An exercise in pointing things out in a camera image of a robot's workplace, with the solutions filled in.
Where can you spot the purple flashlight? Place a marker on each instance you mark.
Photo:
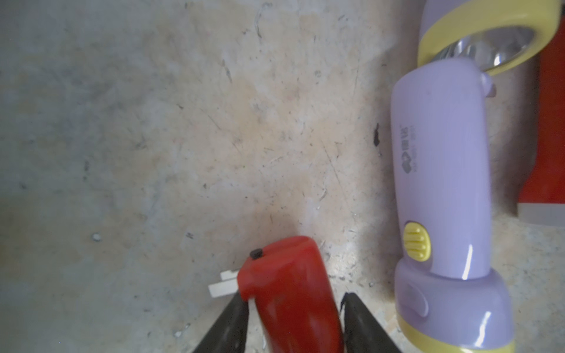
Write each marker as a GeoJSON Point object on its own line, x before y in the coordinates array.
{"type": "Point", "coordinates": [497, 34]}
{"type": "Point", "coordinates": [448, 296]}

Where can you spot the red flashlight all red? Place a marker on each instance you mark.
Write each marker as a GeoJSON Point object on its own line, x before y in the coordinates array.
{"type": "Point", "coordinates": [288, 282]}

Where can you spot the red flashlight white rim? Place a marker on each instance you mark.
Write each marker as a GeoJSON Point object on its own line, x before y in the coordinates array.
{"type": "Point", "coordinates": [541, 200]}

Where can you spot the purple flashlight upper right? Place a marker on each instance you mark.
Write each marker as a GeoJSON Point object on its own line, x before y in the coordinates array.
{"type": "Point", "coordinates": [497, 34]}

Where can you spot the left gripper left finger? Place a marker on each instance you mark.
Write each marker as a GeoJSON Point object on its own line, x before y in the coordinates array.
{"type": "Point", "coordinates": [229, 332]}

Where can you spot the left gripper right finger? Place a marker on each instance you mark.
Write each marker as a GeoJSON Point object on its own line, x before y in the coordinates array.
{"type": "Point", "coordinates": [362, 332]}

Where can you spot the purple flashlight middle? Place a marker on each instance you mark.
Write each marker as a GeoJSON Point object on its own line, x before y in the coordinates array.
{"type": "Point", "coordinates": [448, 296]}

